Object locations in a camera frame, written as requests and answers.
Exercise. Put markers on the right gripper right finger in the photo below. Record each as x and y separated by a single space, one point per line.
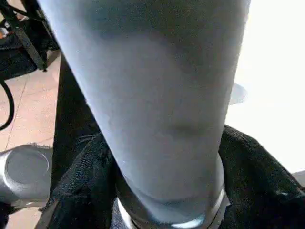
257 186

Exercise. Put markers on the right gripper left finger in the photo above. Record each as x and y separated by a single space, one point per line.
90 186

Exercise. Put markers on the white table leg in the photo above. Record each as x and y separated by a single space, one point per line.
155 95

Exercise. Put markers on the white plastic table top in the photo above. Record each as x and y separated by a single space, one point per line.
274 71

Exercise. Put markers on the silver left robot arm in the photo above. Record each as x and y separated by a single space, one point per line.
23 171

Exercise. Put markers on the black tripod leg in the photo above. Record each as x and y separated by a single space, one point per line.
26 35

